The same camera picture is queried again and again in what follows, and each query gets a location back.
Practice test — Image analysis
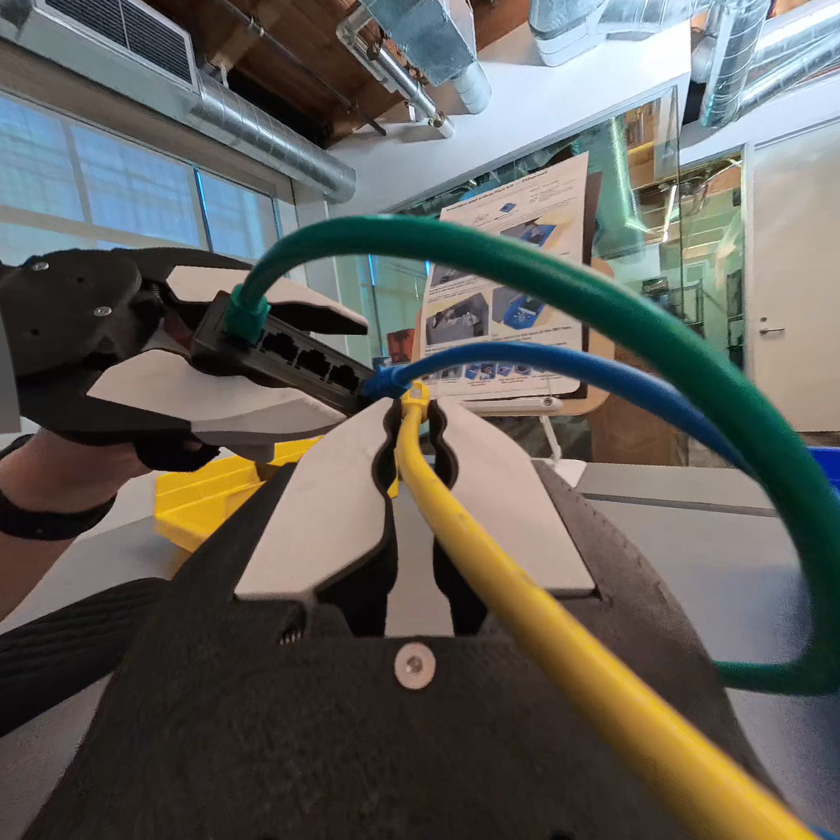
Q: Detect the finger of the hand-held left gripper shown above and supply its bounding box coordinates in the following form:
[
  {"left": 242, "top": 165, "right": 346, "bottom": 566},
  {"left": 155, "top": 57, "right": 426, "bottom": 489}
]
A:
[
  {"left": 86, "top": 348, "right": 350, "bottom": 465},
  {"left": 164, "top": 264, "right": 370, "bottom": 337}
]

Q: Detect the window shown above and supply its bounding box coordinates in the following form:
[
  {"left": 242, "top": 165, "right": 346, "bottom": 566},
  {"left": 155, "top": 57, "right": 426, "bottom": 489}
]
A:
[{"left": 0, "top": 92, "right": 283, "bottom": 263}]

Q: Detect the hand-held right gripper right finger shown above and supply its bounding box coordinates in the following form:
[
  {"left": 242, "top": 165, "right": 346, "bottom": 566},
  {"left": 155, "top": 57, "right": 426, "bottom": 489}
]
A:
[{"left": 432, "top": 399, "right": 597, "bottom": 636}]

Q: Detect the blue ethernet cable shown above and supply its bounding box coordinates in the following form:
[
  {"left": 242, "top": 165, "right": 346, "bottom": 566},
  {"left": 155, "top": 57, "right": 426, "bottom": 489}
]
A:
[{"left": 358, "top": 340, "right": 759, "bottom": 476}]

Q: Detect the person's left hand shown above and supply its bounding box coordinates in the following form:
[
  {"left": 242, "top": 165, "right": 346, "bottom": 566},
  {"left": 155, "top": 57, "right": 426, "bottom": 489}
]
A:
[{"left": 0, "top": 430, "right": 222, "bottom": 494}]

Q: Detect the wooden board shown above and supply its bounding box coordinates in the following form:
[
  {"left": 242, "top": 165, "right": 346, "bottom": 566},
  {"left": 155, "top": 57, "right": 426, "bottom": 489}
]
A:
[{"left": 410, "top": 256, "right": 616, "bottom": 419}]

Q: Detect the green ethernet cable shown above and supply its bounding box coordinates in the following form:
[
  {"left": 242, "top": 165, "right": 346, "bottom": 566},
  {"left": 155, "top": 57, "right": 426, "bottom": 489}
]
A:
[{"left": 222, "top": 214, "right": 840, "bottom": 698}]

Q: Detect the black wristband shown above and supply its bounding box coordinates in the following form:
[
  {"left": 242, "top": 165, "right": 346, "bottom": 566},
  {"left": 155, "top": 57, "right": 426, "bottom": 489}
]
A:
[{"left": 0, "top": 487, "right": 118, "bottom": 543}]

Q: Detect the white door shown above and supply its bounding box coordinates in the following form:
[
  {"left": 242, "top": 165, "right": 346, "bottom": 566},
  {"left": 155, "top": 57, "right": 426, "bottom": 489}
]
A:
[{"left": 750, "top": 128, "right": 840, "bottom": 435}]

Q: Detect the white air vent grille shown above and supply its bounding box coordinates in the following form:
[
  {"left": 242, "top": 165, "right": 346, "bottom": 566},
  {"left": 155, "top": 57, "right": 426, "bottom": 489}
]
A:
[{"left": 29, "top": 0, "right": 200, "bottom": 93}]

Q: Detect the person's left forearm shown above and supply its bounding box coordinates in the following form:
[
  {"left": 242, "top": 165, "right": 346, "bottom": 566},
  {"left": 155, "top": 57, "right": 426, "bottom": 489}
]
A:
[{"left": 0, "top": 489, "right": 119, "bottom": 621}]

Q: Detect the white document stand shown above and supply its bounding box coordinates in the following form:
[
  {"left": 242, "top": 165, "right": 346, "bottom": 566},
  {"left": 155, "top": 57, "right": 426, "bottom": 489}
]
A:
[{"left": 458, "top": 394, "right": 589, "bottom": 488}]

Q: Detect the black network switch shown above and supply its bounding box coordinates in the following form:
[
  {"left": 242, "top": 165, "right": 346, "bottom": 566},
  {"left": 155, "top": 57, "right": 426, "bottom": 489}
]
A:
[{"left": 189, "top": 292, "right": 376, "bottom": 416}]

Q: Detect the printed instruction sheet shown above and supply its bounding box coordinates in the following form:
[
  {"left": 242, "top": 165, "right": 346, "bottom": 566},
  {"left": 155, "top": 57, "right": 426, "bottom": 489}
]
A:
[{"left": 419, "top": 151, "right": 590, "bottom": 403}]

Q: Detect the round silver vent duct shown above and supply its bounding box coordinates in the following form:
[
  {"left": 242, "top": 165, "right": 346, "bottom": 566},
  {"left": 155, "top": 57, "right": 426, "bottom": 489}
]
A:
[{"left": 187, "top": 66, "right": 360, "bottom": 206}]

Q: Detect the silver pipe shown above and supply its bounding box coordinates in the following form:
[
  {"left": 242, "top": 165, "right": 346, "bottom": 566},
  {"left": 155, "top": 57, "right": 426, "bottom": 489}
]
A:
[{"left": 336, "top": 10, "right": 455, "bottom": 139}]

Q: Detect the yellow ethernet cable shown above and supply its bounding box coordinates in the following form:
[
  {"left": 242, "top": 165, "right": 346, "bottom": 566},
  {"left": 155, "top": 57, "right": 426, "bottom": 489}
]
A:
[{"left": 395, "top": 379, "right": 821, "bottom": 840}]

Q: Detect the yellow plastic bin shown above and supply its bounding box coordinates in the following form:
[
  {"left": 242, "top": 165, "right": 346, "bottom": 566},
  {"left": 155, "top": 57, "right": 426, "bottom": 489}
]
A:
[{"left": 153, "top": 435, "right": 403, "bottom": 553}]

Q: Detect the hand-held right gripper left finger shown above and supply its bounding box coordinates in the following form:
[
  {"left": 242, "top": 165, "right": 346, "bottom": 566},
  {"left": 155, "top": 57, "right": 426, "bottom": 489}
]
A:
[{"left": 234, "top": 397, "right": 401, "bottom": 636}]

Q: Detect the blue plastic bin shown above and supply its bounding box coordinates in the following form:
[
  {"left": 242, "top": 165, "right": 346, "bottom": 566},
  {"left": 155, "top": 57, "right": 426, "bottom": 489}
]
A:
[{"left": 806, "top": 446, "right": 840, "bottom": 492}]

